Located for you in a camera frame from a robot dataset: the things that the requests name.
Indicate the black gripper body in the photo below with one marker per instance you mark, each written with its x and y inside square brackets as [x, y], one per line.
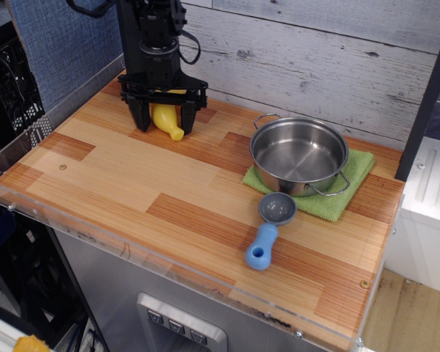
[159, 79]

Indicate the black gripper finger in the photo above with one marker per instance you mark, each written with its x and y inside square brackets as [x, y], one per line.
[140, 112]
[188, 112]

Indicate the yellow plastic banana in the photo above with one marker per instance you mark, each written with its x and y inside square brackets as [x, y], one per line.
[164, 117]

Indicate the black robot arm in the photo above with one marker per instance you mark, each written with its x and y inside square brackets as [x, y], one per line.
[150, 32]

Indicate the silver metal pot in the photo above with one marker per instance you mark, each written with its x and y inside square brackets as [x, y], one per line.
[297, 155]

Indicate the clear acrylic guard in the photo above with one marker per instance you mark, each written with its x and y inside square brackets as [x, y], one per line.
[156, 230]

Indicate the black crate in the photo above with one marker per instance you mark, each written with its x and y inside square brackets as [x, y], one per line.
[20, 102]

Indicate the blue grey toy scoop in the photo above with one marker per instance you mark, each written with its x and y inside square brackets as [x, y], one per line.
[275, 209]

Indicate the green cloth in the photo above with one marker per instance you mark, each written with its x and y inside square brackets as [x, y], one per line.
[331, 207]

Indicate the silver dispenser panel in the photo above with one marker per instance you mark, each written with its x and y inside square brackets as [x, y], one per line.
[179, 324]

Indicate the yellow black object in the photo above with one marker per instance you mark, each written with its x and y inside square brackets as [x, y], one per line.
[30, 344]

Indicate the white aluminium box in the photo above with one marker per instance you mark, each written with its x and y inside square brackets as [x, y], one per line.
[413, 250]

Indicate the black right post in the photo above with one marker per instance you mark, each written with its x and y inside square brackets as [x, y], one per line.
[420, 123]

